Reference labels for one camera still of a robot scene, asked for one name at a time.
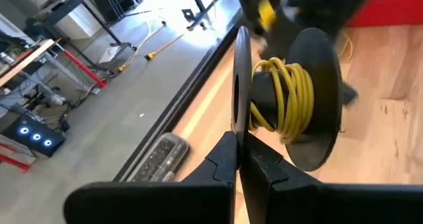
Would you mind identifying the black plastic cable spool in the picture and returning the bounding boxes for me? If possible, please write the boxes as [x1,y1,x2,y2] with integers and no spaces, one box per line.
[231,25,344,172]

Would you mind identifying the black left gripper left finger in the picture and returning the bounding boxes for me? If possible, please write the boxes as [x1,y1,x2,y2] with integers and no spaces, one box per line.
[64,130,239,224]

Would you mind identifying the yellow floor extension cord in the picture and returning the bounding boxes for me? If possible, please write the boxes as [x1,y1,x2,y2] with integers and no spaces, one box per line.
[115,19,186,73]

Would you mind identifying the white cabinet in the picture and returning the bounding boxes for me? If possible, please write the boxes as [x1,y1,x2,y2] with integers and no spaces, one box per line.
[54,5,103,42]

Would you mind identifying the clear plastic bit case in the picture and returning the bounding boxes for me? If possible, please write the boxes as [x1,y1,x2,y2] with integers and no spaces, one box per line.
[127,132,190,182]

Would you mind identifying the black computer with blue lights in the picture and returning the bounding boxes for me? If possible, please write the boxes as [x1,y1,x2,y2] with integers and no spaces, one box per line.
[0,113,66,159]

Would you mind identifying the red plastic bin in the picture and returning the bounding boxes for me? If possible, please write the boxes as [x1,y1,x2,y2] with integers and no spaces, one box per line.
[346,0,423,28]

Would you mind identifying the red pole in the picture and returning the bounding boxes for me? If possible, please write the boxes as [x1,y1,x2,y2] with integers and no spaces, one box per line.
[54,38,108,89]

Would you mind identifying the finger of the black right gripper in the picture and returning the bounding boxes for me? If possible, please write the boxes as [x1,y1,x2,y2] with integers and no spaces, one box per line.
[342,81,360,106]

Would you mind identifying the black frame table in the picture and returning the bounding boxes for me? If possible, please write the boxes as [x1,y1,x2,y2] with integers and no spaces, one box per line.
[32,0,138,52]

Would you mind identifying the yellow right arm cable tag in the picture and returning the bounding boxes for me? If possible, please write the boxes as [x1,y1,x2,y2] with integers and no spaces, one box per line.
[256,0,277,32]

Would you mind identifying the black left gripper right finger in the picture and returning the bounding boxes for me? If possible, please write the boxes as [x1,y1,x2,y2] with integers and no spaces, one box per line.
[239,133,423,224]

